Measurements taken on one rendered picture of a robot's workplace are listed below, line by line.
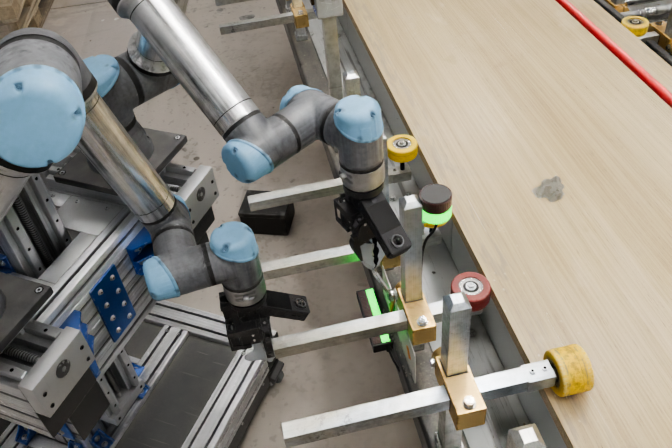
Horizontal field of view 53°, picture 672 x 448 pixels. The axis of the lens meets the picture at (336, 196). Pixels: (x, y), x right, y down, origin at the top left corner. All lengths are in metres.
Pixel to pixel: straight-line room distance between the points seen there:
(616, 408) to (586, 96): 0.96
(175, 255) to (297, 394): 1.25
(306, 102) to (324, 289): 1.55
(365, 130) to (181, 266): 0.38
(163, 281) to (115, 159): 0.21
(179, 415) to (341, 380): 0.56
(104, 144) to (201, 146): 2.31
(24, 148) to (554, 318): 0.97
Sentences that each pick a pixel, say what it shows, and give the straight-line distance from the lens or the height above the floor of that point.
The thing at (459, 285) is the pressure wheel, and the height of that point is 0.90.
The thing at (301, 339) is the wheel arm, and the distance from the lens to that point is 1.37.
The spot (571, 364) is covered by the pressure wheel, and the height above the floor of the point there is 0.98.
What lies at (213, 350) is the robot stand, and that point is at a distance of 2.22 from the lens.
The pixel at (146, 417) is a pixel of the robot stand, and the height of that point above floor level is 0.21.
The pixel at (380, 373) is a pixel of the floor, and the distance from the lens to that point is 2.34.
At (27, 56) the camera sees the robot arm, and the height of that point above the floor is 1.56.
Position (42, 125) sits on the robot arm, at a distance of 0.90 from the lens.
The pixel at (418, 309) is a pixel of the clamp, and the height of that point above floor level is 0.87.
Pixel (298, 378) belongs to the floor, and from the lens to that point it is 2.36.
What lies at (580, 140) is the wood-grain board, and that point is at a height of 0.90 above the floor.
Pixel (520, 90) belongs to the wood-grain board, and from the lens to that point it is 1.96.
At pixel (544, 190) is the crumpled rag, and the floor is 0.91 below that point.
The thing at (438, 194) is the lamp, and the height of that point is 1.14.
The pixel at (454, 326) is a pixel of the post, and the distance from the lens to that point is 1.07.
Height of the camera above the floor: 1.95
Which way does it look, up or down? 41 degrees down
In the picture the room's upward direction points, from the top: 6 degrees counter-clockwise
